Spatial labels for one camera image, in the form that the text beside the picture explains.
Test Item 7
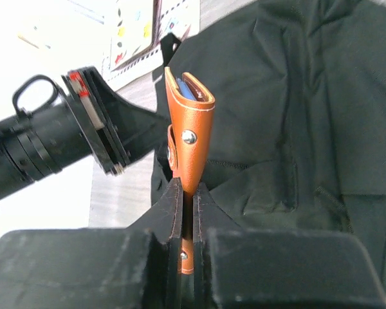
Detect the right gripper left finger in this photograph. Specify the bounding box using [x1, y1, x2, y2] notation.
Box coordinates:
[0, 178, 183, 308]

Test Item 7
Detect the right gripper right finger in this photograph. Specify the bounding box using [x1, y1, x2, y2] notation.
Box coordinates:
[193, 184, 386, 308]

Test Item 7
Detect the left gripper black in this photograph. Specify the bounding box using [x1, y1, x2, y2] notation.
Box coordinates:
[0, 67, 169, 200]

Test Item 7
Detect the brown leather wallet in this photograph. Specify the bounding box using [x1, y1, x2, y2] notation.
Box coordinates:
[164, 66, 216, 275]

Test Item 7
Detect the black student backpack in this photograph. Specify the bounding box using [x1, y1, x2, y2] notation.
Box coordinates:
[161, 1, 386, 288]

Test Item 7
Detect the floral square trivet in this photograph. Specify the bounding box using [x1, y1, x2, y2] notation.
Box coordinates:
[110, 0, 161, 71]

